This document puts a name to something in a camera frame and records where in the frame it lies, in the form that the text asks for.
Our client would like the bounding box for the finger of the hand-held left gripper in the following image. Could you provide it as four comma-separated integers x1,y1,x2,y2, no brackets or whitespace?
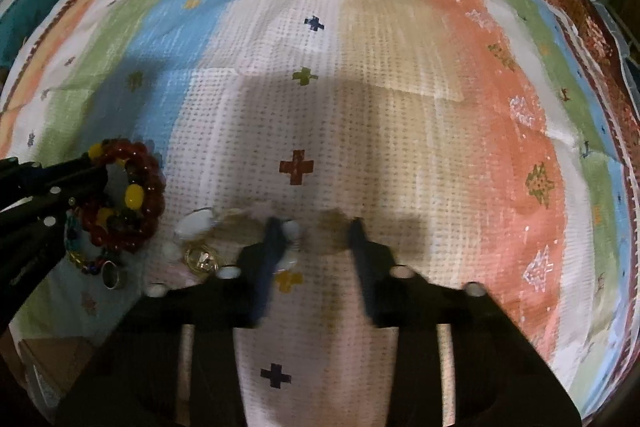
0,156,110,208
0,193,77,249

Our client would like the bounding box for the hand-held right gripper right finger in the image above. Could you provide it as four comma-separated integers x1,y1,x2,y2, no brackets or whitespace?
349,217,584,427

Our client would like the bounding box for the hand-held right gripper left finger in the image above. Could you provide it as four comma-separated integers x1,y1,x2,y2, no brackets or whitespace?
55,216,301,427

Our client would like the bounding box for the multicoloured small bead bracelet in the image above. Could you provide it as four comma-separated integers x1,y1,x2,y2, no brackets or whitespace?
62,209,123,275

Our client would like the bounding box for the gold ring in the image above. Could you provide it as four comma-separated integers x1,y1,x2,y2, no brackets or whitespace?
182,243,223,273

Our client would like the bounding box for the white shell bracelet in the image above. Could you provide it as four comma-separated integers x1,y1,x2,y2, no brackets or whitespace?
160,202,356,275

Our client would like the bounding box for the red and yellow bead bracelet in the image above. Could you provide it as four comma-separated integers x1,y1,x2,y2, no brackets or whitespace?
80,138,167,254

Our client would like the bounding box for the silver ring with dark stone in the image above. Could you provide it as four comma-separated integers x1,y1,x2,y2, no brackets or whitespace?
100,259,129,291

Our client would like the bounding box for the brown cardboard piece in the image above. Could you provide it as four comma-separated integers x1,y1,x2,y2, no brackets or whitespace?
17,336,98,410

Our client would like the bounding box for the striped pastel woven blanket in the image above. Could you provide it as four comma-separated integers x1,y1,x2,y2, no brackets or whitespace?
0,0,640,427

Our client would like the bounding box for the grey quilted cloth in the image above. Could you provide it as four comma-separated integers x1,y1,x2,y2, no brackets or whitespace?
597,2,640,102

